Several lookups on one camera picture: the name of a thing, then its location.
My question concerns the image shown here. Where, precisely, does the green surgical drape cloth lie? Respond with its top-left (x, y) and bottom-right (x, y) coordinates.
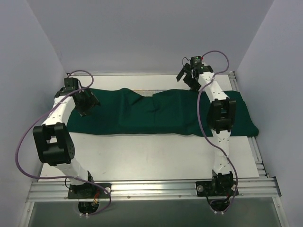
top-left (67, 88), bottom-right (259, 137)

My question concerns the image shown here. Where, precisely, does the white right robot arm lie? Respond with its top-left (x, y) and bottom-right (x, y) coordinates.
top-left (176, 63), bottom-right (236, 177)

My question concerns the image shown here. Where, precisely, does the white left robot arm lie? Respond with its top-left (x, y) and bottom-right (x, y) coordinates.
top-left (33, 89), bottom-right (100, 198)

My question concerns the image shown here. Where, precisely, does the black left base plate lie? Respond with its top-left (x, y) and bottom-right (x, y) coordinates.
top-left (67, 183), bottom-right (109, 199)

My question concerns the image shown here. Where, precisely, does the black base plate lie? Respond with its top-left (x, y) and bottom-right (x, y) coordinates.
top-left (67, 183), bottom-right (109, 199)
top-left (195, 173), bottom-right (236, 197)

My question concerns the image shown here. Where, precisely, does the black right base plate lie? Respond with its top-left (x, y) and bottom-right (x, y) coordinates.
top-left (195, 173), bottom-right (236, 197)

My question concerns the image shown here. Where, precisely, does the aluminium front rail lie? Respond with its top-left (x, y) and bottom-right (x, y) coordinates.
top-left (26, 177), bottom-right (281, 202)

